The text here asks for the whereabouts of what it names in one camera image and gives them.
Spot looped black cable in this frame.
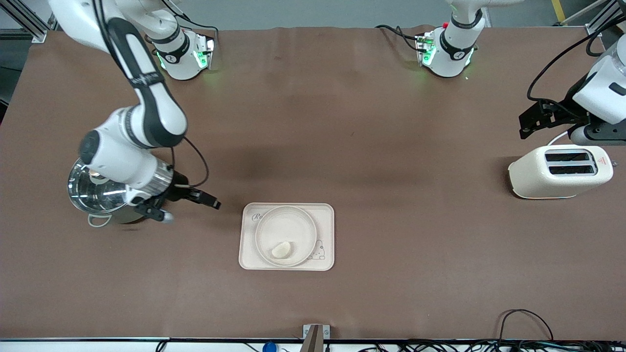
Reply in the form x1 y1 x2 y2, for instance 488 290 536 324
498 309 554 343

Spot black arm base cable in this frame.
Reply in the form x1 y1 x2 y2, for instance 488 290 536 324
376 24 422 52

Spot aluminium frame profile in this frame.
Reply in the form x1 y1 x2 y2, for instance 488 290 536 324
584 0 626 37
0 0 49 44

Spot black cable bundle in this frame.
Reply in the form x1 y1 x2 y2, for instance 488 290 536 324
357 340 626 352

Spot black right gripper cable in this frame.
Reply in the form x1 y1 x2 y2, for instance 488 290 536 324
171 136 210 189

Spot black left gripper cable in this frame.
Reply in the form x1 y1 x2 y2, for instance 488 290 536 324
527 27 626 106

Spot metal bracket with post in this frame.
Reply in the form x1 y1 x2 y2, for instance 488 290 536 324
299 324 331 352

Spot cream two-slot toaster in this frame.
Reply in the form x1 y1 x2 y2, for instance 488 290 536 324
508 144 618 199

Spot cream rabbit print tray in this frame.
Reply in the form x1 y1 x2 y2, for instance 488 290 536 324
239 203 335 271

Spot round cream plate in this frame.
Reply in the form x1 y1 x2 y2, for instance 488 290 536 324
254 205 317 267

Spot glass pot lid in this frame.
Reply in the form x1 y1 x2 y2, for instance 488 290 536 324
67 157 134 214

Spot pale green electric pot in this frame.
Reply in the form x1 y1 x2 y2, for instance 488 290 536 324
67 156 167 228

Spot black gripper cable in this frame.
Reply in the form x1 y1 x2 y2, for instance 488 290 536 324
171 136 210 189
527 27 626 106

